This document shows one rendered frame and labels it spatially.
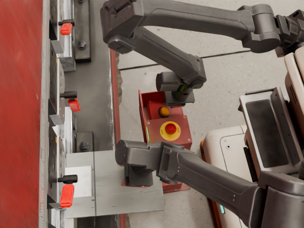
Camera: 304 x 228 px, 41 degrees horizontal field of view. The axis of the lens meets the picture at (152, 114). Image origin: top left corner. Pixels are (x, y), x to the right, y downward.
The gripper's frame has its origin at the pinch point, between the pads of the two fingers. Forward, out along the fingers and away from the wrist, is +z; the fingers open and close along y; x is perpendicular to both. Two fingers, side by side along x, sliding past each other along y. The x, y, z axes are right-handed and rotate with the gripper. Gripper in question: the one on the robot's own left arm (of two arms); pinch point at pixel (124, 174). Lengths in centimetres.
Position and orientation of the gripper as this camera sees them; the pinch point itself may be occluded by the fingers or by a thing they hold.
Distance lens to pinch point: 112.5
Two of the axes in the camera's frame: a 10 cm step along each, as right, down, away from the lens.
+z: -5.1, 3.8, 7.7
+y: 0.8, 9.2, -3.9
